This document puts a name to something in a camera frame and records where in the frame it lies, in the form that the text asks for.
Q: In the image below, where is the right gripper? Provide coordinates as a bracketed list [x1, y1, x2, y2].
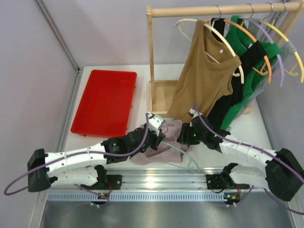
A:
[177, 123, 206, 145]

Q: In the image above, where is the pink tank top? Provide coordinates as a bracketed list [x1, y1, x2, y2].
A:
[130, 120, 189, 165]

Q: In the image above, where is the mint green hanger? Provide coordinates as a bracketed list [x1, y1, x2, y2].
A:
[161, 142, 201, 173]

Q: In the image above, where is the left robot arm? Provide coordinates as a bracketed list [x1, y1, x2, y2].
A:
[27, 127, 165, 192]

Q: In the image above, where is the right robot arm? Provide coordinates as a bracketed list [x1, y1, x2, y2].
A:
[177, 117, 304, 202]

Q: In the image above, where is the brown tank top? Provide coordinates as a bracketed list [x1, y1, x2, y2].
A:
[168, 20, 241, 123]

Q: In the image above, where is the orange hanger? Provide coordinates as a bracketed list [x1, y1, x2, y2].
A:
[210, 15, 272, 85]

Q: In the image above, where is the black tank top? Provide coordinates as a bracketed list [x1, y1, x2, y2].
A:
[204, 18, 266, 133]

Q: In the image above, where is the green tank top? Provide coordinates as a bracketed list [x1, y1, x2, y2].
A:
[213, 25, 280, 130]

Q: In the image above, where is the cream hanger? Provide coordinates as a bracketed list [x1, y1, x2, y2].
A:
[174, 19, 245, 84]

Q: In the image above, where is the purple hanger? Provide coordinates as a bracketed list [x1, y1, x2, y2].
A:
[247, 2, 285, 87]

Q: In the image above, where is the yellow hanger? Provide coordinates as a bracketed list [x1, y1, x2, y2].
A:
[260, 0, 304, 87]

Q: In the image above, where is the wooden clothes rack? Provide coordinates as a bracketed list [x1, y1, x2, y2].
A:
[146, 0, 304, 117]

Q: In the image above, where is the red plastic tray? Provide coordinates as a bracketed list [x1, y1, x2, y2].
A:
[71, 69, 137, 137]

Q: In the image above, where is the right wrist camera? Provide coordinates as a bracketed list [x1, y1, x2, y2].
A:
[189, 108, 202, 124]

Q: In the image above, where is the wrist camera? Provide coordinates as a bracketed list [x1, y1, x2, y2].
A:
[189, 108, 202, 124]
[147, 112, 165, 136]

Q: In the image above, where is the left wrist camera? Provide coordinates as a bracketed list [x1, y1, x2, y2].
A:
[147, 112, 165, 136]

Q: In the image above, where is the aluminium mounting rail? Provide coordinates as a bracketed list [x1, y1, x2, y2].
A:
[46, 167, 240, 204]

